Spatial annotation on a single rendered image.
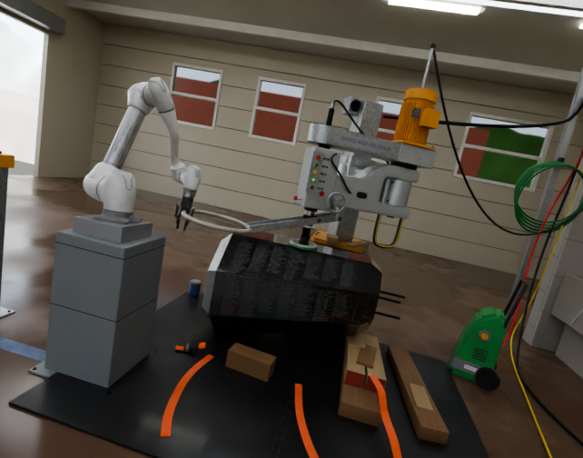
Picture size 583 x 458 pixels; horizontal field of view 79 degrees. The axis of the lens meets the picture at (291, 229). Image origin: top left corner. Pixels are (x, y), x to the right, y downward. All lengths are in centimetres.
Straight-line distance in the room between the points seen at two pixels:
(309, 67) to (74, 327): 788
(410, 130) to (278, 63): 679
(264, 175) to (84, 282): 718
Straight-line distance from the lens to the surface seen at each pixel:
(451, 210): 896
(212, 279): 252
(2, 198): 292
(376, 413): 232
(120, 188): 211
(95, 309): 215
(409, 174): 279
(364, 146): 259
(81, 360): 233
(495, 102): 931
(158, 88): 229
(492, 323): 317
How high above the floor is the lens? 135
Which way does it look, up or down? 10 degrees down
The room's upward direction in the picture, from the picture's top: 11 degrees clockwise
